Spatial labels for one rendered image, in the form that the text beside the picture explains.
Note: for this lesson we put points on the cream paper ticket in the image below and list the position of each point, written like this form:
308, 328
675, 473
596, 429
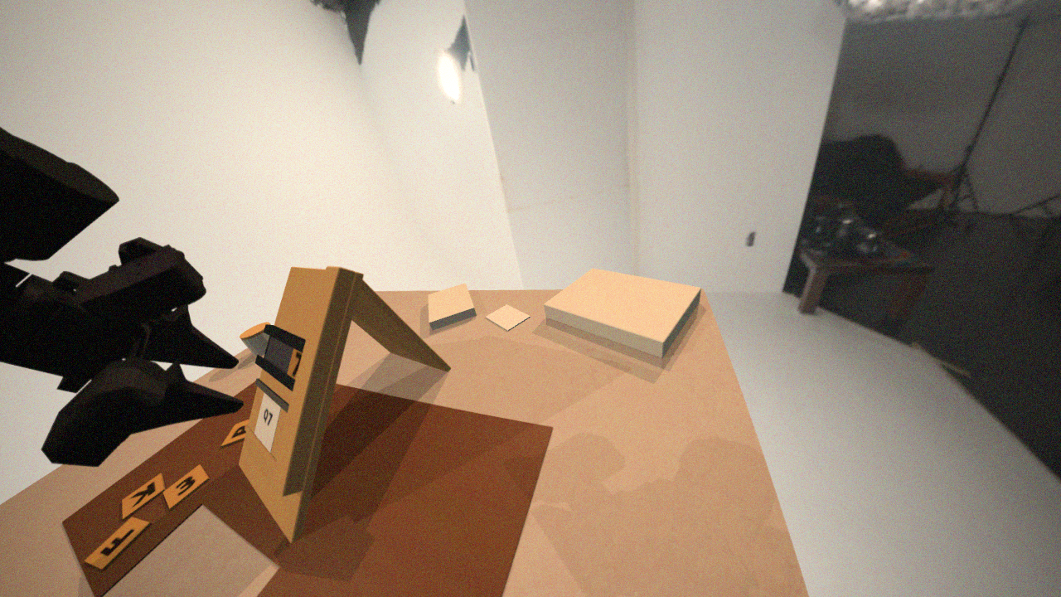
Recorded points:
267, 422

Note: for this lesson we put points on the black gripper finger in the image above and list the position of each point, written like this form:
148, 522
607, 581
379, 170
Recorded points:
181, 341
185, 400

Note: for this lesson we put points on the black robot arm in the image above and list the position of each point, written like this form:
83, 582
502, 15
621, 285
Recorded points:
45, 202

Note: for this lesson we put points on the grey cylinder with orange lid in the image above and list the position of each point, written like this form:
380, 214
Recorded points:
255, 339

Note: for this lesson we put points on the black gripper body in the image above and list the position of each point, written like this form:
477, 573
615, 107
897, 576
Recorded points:
121, 393

